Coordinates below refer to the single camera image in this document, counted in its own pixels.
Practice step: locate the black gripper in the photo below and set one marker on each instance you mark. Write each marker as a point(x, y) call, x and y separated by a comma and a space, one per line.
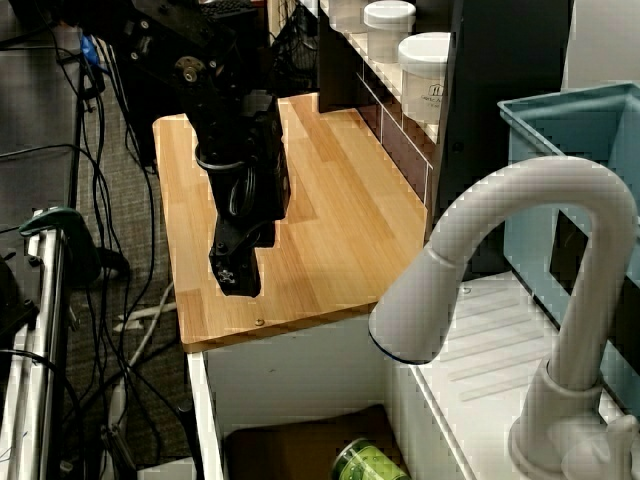
point(260, 165)

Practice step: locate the green tin can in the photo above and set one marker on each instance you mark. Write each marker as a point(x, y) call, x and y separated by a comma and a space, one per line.
point(370, 462)

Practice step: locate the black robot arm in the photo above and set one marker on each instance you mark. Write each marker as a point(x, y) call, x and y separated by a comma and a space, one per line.
point(185, 65)

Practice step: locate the white toy sink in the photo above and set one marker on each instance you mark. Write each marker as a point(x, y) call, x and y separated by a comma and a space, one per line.
point(310, 370)

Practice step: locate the black computer tower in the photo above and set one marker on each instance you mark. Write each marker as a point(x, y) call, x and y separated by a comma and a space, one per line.
point(150, 120)

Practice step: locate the green clamp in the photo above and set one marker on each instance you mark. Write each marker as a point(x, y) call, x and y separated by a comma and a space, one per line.
point(60, 225)

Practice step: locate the brown cardboard box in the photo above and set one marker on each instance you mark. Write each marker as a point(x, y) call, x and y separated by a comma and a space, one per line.
point(285, 450)

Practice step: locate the silver metal pole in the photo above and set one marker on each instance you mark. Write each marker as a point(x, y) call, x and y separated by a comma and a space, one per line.
point(40, 350)

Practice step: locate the black device block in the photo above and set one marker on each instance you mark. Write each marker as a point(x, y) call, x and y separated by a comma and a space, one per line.
point(12, 300)

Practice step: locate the printed white-lid plastic jar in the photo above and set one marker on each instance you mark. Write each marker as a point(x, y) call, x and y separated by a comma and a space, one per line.
point(425, 80)

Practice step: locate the blue tape piece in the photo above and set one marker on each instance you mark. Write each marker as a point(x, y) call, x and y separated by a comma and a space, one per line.
point(86, 49)

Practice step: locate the plain white-lid plastic jar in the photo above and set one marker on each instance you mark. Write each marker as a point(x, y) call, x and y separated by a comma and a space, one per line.
point(389, 30)

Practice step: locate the tall black panel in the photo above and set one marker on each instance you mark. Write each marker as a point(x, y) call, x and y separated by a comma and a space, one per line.
point(505, 110)

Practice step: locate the white curved faucet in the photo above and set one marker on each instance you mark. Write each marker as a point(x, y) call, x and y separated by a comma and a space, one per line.
point(560, 200)

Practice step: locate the teal plastic bin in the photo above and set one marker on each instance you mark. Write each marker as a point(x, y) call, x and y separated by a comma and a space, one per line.
point(575, 130)

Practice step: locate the black square post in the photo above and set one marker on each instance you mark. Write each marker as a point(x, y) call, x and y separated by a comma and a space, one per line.
point(337, 55)

